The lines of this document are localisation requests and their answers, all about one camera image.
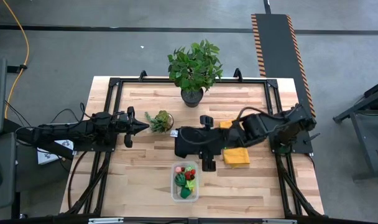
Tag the yellow cloth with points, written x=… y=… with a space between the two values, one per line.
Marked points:
x=235 y=155

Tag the leafy plant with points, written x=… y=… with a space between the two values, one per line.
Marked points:
x=193 y=65

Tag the silver metal bracket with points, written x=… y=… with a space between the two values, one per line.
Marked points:
x=279 y=221
x=105 y=221

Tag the pink toy peach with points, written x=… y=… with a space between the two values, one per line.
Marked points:
x=178 y=169

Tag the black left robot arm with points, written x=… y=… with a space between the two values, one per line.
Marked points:
x=67 y=132

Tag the clear plastic tupperware container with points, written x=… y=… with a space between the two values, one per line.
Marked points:
x=175 y=196

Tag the black striped-edge floor mat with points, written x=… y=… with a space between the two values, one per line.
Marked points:
x=276 y=46

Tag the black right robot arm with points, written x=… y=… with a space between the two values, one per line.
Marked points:
x=270 y=126

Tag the black metal table frame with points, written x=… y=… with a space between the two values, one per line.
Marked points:
x=145 y=80

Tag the striped toy watermelon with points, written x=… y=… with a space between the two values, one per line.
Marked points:
x=180 y=180

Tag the white paper sheet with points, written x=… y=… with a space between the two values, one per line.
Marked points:
x=49 y=155

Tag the dark grey metal stand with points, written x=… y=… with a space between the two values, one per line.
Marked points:
x=363 y=140

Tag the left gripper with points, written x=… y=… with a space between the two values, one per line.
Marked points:
x=122 y=123

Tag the small succulent plant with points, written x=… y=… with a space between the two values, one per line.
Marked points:
x=160 y=122

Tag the dark grey desk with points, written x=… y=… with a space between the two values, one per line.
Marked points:
x=2 y=174

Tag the black cloth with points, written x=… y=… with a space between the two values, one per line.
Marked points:
x=184 y=146

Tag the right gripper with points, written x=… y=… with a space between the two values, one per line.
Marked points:
x=210 y=140

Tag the dark green toy bell pepper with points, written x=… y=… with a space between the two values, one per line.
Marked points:
x=185 y=193

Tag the red toy strawberry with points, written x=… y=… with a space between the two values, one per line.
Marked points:
x=187 y=175

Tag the black diagonal support beam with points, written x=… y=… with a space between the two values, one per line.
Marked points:
x=52 y=149

